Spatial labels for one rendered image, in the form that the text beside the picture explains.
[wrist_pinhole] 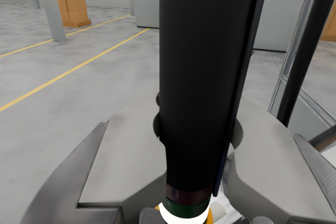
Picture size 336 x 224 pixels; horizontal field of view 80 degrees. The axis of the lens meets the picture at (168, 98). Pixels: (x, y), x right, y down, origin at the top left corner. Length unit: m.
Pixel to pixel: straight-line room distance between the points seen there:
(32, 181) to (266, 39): 5.39
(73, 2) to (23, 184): 6.95
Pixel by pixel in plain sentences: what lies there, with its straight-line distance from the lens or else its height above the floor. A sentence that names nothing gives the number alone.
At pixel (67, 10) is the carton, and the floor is 0.54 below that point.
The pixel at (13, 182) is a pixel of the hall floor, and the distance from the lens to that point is 2.33.
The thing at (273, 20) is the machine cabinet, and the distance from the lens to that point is 5.75.
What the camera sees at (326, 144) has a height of 1.37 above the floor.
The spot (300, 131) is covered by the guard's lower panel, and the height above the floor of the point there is 0.81.
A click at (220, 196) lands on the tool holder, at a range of 0.21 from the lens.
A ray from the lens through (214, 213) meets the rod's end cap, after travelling 0.20.
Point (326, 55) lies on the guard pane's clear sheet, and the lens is 1.29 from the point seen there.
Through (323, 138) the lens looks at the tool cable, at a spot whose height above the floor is 1.38.
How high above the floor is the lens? 1.54
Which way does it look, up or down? 30 degrees down
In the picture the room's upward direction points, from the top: 1 degrees clockwise
